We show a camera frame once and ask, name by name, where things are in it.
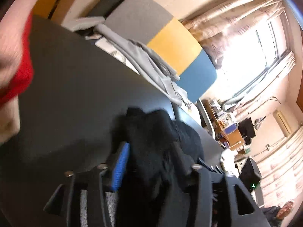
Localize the black computer monitor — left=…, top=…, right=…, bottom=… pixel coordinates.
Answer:
left=238, top=117, right=256, bottom=138

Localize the pink folded garment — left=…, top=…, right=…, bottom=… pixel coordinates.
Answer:
left=1, top=0, right=38, bottom=87

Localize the blue round-backed chair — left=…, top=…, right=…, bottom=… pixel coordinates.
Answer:
left=224, top=122, right=238, bottom=135

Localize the grey yellow blue chair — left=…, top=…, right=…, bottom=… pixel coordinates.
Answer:
left=64, top=0, right=218, bottom=143

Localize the red folded garment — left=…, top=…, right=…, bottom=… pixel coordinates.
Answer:
left=1, top=13, right=34, bottom=106

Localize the seated person in background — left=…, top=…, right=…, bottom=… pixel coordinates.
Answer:
left=261, top=201, right=294, bottom=227

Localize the wooden side desk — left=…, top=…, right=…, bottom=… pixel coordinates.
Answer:
left=202, top=99, right=244, bottom=151

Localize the grey garment on chair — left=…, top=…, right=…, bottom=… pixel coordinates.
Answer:
left=94, top=24, right=191, bottom=108

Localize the black knit sweater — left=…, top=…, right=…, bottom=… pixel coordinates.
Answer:
left=111, top=108, right=204, bottom=226

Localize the beige starfish curtain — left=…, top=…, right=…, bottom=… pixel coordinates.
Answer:
left=182, top=0, right=284, bottom=69

